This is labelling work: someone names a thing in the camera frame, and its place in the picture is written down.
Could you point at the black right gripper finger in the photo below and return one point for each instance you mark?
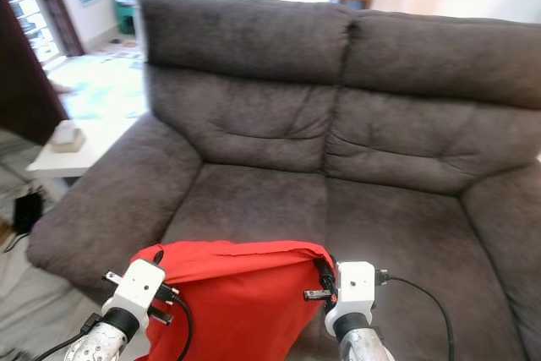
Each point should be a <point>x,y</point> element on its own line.
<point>326,273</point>

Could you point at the red pillow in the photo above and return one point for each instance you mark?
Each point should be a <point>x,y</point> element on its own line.
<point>237,302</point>

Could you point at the grey two-seat fabric sofa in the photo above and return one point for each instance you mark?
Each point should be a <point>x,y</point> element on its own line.
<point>304,124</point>

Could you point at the patterned floor mat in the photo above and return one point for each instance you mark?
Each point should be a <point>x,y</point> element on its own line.
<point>101,90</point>

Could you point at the white side table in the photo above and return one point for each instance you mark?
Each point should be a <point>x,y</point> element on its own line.
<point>93,154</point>

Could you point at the black power adapter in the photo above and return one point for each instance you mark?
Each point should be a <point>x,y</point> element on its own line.
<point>28,213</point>

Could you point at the beige tissue box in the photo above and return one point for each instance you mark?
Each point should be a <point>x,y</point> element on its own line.
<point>68,136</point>

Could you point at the dark brown wooden door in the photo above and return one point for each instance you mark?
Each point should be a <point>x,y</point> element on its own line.
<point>30,82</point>

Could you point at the green plastic stool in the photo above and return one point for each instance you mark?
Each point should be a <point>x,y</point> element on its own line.
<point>127,10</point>

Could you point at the white barred window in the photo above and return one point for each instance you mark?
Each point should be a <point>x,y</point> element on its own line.
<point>30,14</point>

